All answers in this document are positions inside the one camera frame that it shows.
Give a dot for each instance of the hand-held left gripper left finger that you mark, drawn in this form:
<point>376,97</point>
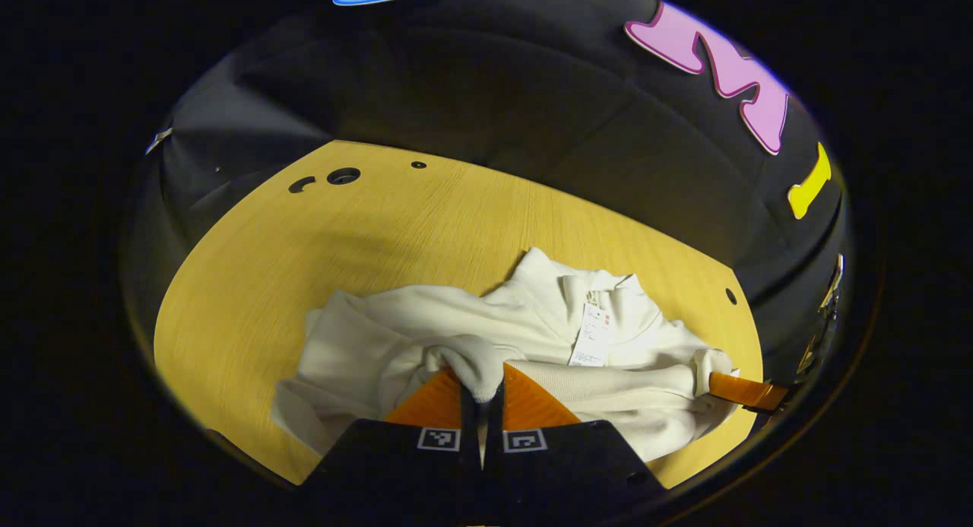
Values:
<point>395,466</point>

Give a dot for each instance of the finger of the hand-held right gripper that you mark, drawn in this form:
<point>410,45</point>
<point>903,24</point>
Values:
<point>749,392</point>

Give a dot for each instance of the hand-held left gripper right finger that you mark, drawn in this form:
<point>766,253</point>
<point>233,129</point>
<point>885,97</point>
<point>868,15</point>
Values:
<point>562,466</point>

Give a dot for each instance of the cream white sweater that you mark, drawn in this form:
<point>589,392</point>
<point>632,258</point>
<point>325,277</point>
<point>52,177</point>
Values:
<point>532,299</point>

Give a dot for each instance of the brass metal clip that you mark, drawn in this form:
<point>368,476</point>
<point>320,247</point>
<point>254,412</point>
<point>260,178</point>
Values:
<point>806,356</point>

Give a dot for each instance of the white paper tag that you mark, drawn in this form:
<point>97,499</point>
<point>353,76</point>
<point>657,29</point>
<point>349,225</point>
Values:
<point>591,341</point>

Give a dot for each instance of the silver metal clip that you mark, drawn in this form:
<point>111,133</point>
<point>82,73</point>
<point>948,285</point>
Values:
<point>158,139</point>
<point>832,282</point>

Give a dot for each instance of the black backdrop cloth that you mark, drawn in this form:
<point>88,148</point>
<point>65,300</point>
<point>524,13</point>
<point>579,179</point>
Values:
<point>494,93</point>

